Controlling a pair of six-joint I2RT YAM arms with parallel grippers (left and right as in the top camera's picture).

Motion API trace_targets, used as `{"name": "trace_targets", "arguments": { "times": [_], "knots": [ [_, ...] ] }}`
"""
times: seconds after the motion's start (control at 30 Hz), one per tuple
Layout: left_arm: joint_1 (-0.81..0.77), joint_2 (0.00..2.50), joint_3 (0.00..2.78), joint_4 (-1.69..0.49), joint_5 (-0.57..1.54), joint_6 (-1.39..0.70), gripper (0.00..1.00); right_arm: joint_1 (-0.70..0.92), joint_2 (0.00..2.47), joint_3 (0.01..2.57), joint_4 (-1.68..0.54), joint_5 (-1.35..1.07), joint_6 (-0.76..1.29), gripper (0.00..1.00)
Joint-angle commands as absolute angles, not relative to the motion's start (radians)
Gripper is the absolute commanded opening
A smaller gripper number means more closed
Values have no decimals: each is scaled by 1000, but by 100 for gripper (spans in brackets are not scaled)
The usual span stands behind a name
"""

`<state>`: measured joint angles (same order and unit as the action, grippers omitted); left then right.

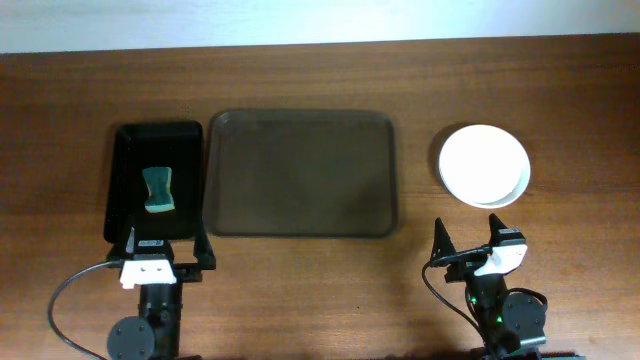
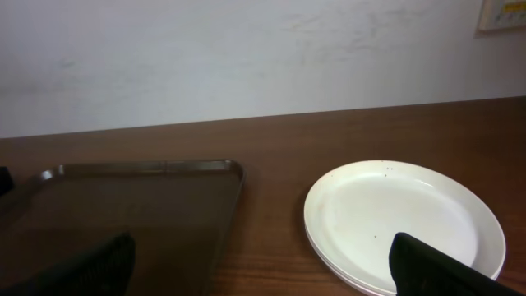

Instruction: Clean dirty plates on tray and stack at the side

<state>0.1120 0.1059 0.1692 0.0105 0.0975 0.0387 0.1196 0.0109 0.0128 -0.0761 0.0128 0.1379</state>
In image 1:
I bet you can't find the small black tray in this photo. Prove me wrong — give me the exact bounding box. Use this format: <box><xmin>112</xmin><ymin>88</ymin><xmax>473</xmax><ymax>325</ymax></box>
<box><xmin>104</xmin><ymin>120</ymin><xmax>203</xmax><ymax>244</ymax></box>

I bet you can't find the green scrubbing sponge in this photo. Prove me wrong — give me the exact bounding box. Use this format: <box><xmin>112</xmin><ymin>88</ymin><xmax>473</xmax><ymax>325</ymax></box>
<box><xmin>142</xmin><ymin>167</ymin><xmax>175</xmax><ymax>213</ymax></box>

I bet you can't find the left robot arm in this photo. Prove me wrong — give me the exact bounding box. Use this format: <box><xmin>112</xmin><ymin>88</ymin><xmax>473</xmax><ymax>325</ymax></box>
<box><xmin>106</xmin><ymin>221</ymin><xmax>216</xmax><ymax>360</ymax></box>

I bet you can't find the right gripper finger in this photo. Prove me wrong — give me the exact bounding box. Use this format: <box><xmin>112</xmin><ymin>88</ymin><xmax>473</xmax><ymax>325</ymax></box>
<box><xmin>431</xmin><ymin>217</ymin><xmax>456</xmax><ymax>260</ymax></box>
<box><xmin>489</xmin><ymin>213</ymin><xmax>506</xmax><ymax>245</ymax></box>

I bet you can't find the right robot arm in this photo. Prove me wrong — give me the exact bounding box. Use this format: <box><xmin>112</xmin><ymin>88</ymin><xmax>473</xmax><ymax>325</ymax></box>
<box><xmin>421</xmin><ymin>214</ymin><xmax>548</xmax><ymax>359</ymax></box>

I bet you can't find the white plate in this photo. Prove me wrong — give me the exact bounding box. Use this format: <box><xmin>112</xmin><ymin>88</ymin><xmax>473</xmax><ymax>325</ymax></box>
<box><xmin>437</xmin><ymin>124</ymin><xmax>532</xmax><ymax>209</ymax></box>

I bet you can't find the brown plastic serving tray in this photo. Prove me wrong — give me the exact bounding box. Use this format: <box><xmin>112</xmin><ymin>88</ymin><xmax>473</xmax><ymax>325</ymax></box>
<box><xmin>203</xmin><ymin>109</ymin><xmax>399</xmax><ymax>239</ymax></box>

